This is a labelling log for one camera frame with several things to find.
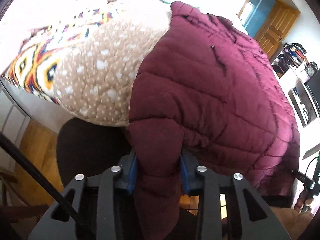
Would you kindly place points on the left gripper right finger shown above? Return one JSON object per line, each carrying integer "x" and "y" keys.
{"x": 228, "y": 203}

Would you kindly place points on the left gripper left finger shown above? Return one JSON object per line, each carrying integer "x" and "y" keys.
{"x": 104, "y": 203}

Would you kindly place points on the maroon puffer jacket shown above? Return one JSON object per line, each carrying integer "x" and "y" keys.
{"x": 209, "y": 88}

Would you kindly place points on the shelf with piled clothes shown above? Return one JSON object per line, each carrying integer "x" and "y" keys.
{"x": 293, "y": 55}

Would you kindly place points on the black television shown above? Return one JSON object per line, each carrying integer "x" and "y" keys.
{"x": 313, "y": 85}

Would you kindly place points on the white tv cabinet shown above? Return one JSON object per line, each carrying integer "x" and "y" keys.
{"x": 300, "y": 97}

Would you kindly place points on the dark ornate mantel clock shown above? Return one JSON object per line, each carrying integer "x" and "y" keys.
{"x": 311, "y": 69}

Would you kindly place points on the beige quilted bedspread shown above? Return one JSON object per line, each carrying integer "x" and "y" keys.
{"x": 88, "y": 63}

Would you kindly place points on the wooden door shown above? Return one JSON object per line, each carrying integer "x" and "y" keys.
{"x": 268, "y": 22}

